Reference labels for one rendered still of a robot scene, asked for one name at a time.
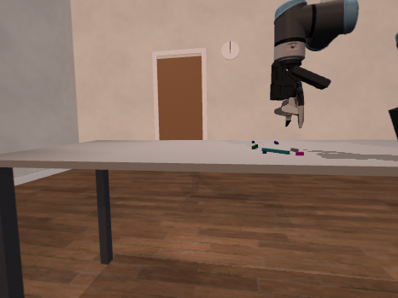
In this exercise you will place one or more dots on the turquoise rod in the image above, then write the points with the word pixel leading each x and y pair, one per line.
pixel 276 151

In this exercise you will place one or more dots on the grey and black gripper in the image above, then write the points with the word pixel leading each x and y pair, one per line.
pixel 291 88

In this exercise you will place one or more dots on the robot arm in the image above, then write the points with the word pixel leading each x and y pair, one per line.
pixel 297 24

